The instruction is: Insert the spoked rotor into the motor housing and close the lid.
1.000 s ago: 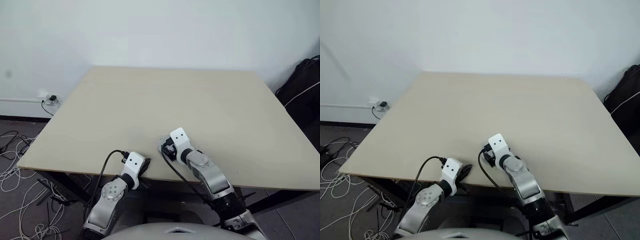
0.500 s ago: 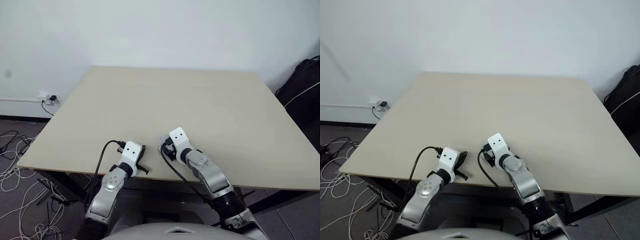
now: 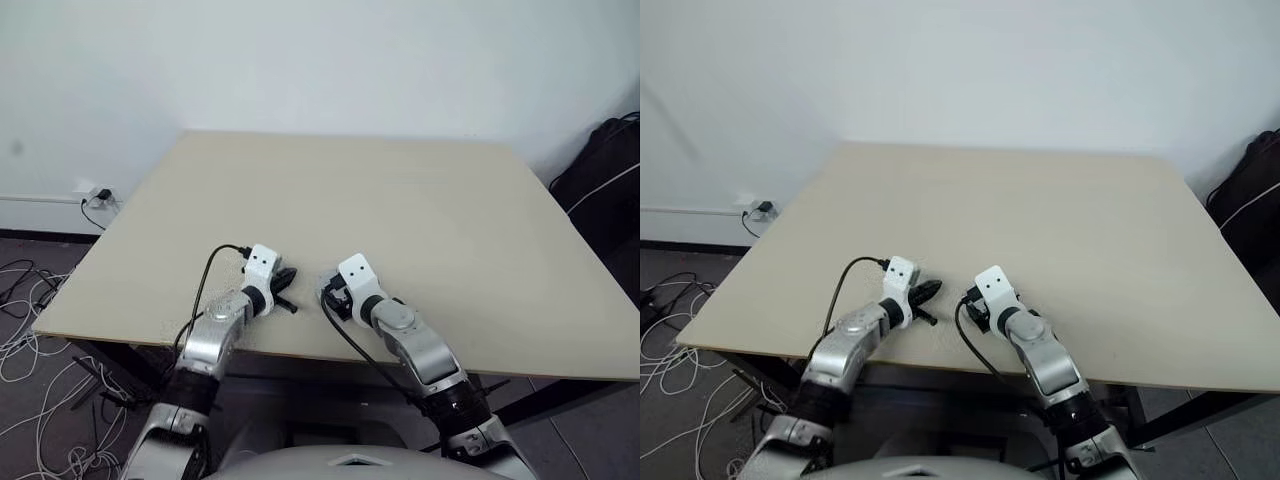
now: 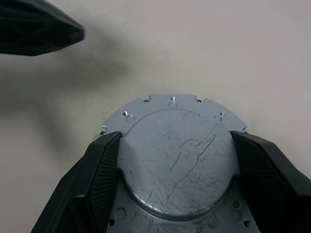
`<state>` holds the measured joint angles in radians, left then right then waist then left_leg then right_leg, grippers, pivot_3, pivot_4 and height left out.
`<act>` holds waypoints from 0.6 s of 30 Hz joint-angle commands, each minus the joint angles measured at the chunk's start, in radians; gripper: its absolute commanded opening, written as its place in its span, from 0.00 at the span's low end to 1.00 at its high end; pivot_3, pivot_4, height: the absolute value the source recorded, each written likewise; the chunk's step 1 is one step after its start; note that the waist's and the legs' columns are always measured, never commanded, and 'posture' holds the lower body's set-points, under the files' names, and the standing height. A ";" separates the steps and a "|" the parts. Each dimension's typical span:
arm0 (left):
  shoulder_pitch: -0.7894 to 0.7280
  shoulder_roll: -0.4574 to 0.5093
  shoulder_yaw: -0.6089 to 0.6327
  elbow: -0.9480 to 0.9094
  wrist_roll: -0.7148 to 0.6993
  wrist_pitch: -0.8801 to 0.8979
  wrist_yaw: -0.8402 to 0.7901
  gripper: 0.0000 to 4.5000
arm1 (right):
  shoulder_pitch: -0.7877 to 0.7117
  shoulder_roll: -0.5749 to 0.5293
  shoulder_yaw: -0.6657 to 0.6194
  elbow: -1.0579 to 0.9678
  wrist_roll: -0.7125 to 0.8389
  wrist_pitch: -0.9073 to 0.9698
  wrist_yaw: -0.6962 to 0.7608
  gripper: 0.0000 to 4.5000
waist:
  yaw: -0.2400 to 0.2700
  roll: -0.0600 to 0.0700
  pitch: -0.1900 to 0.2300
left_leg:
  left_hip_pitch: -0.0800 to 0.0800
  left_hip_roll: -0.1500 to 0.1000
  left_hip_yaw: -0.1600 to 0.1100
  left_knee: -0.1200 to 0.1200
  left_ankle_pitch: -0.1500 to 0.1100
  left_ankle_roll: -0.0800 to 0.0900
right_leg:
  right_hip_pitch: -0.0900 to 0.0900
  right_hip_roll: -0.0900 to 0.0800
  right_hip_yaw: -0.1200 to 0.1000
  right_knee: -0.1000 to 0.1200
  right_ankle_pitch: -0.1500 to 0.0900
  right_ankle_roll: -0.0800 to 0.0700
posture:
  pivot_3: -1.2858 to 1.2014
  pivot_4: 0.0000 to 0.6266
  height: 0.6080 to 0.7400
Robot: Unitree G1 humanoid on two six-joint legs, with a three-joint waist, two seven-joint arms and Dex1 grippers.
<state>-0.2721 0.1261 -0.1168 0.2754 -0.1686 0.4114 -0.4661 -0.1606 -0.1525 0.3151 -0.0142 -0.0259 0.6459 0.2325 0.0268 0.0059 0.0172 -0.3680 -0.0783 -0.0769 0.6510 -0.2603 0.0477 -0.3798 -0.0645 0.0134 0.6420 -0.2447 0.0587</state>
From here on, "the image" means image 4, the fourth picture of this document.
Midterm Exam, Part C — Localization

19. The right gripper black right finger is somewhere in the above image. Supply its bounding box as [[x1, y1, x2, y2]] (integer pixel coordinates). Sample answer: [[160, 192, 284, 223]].
[[229, 130, 311, 233]]

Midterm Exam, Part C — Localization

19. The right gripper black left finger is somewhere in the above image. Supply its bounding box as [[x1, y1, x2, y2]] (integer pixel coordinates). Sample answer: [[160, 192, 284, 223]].
[[30, 130, 122, 233]]

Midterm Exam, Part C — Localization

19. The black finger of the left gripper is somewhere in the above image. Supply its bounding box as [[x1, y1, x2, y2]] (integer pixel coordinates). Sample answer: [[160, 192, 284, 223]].
[[0, 0, 86, 41], [0, 26, 83, 57]]

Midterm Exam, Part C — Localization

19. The silver round motor cover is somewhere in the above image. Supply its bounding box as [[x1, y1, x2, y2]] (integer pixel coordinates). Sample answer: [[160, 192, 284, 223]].
[[101, 94, 259, 233]]

